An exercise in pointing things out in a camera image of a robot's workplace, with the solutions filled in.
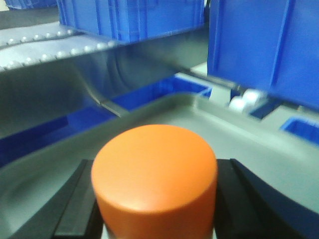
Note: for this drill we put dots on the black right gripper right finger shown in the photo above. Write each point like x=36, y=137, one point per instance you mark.
x=249, y=208

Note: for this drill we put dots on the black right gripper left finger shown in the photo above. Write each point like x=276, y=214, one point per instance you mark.
x=72, y=213

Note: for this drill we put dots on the orange cylindrical capacitor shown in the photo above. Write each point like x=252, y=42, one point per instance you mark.
x=156, y=181

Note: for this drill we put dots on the stainless steel shelf rack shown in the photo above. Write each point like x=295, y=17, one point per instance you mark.
x=49, y=71

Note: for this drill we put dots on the grey plastic tray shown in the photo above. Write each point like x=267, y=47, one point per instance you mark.
x=288, y=164

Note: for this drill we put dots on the large blue bin behind tray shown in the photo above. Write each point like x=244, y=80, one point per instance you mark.
x=269, y=45

